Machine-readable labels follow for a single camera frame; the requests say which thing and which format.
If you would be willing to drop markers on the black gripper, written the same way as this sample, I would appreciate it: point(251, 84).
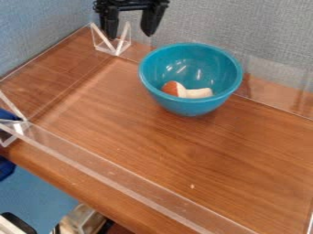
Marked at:
point(153, 13)

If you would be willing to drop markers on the white brown-capped toy mushroom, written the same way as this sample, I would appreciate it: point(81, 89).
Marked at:
point(176, 89)

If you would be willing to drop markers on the blue bowl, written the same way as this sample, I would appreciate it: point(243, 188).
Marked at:
point(199, 66)

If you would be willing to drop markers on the clear acrylic back barrier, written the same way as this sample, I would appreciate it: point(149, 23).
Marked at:
point(256, 88)

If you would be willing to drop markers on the clear acrylic barrier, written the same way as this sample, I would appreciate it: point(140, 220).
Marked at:
point(144, 206)
point(256, 88)

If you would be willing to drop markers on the clear acrylic front barrier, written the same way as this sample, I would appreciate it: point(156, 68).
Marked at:
point(144, 206)

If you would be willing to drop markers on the black white object bottom-left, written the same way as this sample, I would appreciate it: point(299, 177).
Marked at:
point(13, 225)

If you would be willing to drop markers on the metal frame under table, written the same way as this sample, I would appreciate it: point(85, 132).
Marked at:
point(82, 221)

